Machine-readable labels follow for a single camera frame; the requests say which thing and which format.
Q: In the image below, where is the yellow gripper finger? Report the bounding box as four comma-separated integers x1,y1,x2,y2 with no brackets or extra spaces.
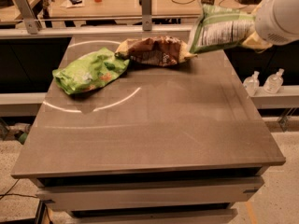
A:
241,32,272,51

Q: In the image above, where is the green jalapeno chip bag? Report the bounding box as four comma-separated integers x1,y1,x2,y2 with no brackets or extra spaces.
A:
188,4,255,54

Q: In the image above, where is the brown chip bag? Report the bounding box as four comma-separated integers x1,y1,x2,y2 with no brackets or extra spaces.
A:
115,35,194,67

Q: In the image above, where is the bright green chip bag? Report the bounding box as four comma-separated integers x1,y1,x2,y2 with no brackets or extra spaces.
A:
52,48,129,95

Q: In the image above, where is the clear sanitizer bottle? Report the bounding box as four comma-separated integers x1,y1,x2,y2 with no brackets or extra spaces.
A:
263,68,284,94
243,71,260,96

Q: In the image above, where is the upper table drawer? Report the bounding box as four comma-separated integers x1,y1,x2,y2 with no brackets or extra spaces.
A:
37,176,263,212

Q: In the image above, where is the middle metal bracket post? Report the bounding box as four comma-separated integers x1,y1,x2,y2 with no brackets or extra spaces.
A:
141,0,152,31

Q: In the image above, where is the metal bracket post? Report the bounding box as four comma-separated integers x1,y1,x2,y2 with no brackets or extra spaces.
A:
141,0,152,31
14,0,41,35

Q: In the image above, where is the left metal bracket post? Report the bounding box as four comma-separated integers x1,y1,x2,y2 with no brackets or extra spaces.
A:
14,0,41,35

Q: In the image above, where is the black floor cable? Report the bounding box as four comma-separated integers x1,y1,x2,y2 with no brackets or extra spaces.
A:
0,178,39,202

